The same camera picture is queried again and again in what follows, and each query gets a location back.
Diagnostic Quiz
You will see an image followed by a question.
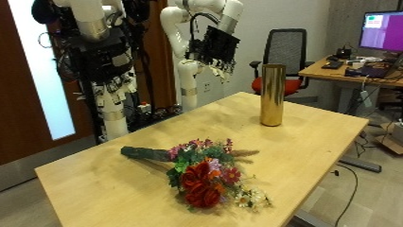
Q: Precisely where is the artificial flower bouquet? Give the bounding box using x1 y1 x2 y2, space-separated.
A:
119 137 273 213

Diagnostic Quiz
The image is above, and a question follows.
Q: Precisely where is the gold cylindrical vase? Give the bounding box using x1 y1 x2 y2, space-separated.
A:
259 63 287 128

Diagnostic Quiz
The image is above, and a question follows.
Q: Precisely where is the frosted glass door panel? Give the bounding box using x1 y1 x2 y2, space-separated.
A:
6 0 77 142

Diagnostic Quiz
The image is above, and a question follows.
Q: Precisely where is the black mesh office chair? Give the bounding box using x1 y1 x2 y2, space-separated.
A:
248 27 316 97

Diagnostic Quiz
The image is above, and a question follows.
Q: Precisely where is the red emergency stop button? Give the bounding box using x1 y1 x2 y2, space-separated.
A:
136 100 152 114

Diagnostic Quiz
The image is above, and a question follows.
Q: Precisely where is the black flat device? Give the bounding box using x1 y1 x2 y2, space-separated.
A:
320 61 344 70

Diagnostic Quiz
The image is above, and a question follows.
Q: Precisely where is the brown wooden door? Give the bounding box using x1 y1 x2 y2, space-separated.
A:
0 0 102 166

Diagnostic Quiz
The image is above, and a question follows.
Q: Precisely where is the wooden office desk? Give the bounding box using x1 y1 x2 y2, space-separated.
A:
296 54 403 114

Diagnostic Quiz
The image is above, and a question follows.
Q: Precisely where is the black desk gadget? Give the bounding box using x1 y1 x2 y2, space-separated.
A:
335 45 353 60

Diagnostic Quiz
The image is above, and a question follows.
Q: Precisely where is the dark laptop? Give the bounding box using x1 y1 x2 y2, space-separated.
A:
359 61 401 79

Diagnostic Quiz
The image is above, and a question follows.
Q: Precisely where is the white power adapter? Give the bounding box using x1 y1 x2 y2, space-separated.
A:
359 89 373 109

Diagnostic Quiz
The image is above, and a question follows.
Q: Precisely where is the computer monitor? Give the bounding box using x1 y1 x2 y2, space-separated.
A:
357 10 403 54

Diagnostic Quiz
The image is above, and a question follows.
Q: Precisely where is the cardboard box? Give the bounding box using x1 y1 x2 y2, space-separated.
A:
373 122 403 156

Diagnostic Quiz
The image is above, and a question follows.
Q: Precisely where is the grey table foot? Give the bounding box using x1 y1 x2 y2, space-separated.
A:
337 155 382 174

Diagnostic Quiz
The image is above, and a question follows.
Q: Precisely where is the black floor cable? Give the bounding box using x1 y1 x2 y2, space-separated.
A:
331 164 360 227

